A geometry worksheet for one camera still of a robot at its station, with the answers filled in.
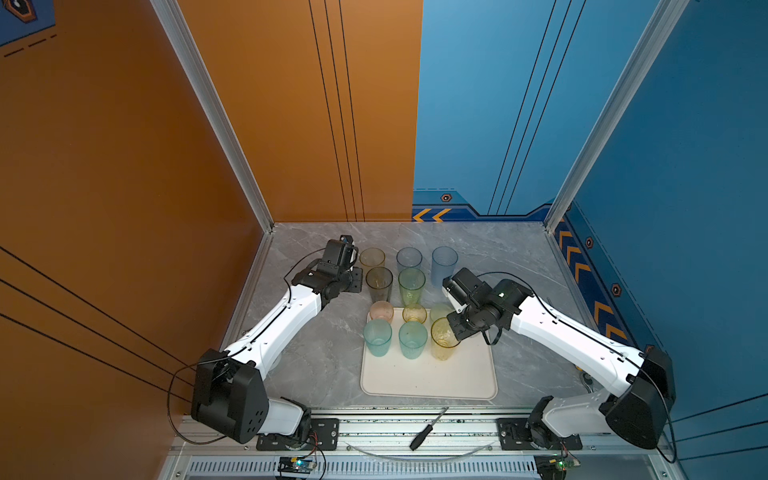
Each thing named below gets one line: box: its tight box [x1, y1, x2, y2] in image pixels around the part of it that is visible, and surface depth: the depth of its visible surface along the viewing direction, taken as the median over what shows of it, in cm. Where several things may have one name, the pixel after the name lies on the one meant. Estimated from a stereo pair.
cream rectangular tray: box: [360, 308, 498, 400], surface depth 86 cm
